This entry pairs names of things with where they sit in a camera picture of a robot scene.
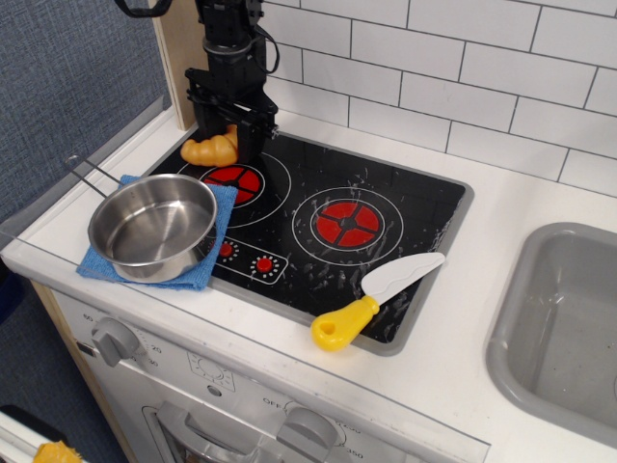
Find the grey left oven knob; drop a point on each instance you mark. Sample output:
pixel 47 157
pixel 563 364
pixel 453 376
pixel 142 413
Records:
pixel 114 341

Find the yellow handled toy knife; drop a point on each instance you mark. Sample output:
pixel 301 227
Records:
pixel 335 330

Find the yellow object bottom left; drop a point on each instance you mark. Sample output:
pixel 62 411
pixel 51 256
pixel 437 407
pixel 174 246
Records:
pixel 57 452

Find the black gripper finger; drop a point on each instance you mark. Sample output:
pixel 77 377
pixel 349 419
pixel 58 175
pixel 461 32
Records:
pixel 252 131
pixel 210 120

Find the grey oven knob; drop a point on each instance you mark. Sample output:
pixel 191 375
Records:
pixel 114 341
pixel 308 433

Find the grey right oven knob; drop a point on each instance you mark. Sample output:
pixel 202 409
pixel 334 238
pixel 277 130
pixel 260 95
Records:
pixel 308 433

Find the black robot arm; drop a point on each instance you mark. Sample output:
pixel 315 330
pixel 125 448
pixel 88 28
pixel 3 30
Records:
pixel 225 23

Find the blue cloth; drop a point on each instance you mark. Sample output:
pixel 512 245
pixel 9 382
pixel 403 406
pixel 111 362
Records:
pixel 219 212

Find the stainless steel pot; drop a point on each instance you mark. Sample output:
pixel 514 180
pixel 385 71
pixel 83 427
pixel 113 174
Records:
pixel 152 226

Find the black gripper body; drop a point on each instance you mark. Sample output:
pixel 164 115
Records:
pixel 234 81

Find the orange toy croissant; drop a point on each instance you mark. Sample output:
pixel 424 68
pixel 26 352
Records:
pixel 218 151

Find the grey sink basin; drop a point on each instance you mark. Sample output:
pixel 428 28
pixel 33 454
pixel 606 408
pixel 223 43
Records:
pixel 552 352

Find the black toy stovetop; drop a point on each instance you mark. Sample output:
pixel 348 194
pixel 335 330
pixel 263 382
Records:
pixel 310 221

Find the silver oven door handle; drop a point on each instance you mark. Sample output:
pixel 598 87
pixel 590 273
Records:
pixel 187 445

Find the white toy oven front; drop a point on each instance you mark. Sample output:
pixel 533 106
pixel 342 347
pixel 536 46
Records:
pixel 231 409

